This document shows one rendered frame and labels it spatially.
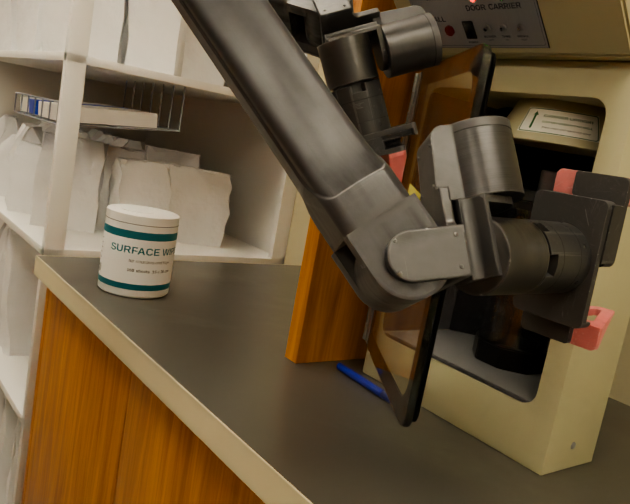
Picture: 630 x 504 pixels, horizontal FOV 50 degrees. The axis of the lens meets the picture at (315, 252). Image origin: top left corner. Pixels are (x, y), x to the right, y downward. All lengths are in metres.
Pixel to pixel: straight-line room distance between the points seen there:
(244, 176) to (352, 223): 1.70
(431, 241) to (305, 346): 0.59
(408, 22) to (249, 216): 1.41
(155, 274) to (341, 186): 0.81
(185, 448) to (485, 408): 0.39
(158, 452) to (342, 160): 0.65
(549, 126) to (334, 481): 0.48
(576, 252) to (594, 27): 0.31
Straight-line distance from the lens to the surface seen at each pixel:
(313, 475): 0.72
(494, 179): 0.49
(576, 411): 0.86
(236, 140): 2.21
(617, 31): 0.77
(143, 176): 1.82
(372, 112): 0.73
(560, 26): 0.80
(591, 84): 0.83
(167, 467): 0.99
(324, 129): 0.47
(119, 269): 1.23
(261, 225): 2.03
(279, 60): 0.49
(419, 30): 0.75
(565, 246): 0.53
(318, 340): 1.03
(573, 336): 0.60
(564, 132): 0.87
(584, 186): 0.59
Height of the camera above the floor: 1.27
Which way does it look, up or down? 9 degrees down
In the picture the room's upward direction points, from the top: 10 degrees clockwise
